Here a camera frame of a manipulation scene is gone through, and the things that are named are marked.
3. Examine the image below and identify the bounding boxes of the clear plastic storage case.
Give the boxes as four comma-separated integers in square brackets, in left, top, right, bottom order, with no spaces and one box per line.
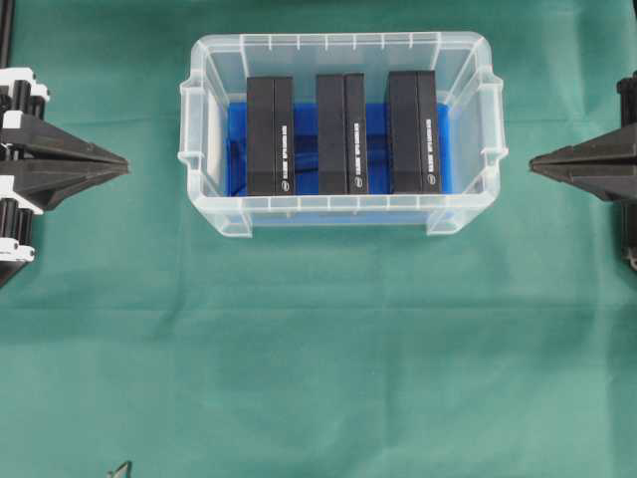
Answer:
[178,32,509,238]

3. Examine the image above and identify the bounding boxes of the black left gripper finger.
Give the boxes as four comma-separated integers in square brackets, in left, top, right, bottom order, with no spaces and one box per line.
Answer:
[1,111,128,166]
[1,165,129,215]

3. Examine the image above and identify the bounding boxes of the green table cloth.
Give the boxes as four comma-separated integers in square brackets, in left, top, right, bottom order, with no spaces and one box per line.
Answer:
[1,1,636,477]

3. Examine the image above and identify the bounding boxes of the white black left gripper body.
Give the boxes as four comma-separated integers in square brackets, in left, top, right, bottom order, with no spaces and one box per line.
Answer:
[0,65,53,265]

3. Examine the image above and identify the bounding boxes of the blue cloth liner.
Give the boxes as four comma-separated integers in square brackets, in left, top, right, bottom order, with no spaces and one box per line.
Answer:
[218,103,453,236]

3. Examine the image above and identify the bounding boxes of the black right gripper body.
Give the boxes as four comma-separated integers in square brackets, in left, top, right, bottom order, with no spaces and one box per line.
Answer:
[615,70,637,274]

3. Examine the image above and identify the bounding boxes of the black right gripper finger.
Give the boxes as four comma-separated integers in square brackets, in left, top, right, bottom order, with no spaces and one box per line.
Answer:
[533,168,636,202]
[530,126,636,170]

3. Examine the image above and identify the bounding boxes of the black box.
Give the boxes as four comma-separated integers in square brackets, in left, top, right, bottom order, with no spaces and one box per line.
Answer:
[386,70,443,194]
[247,77,296,196]
[316,73,369,195]

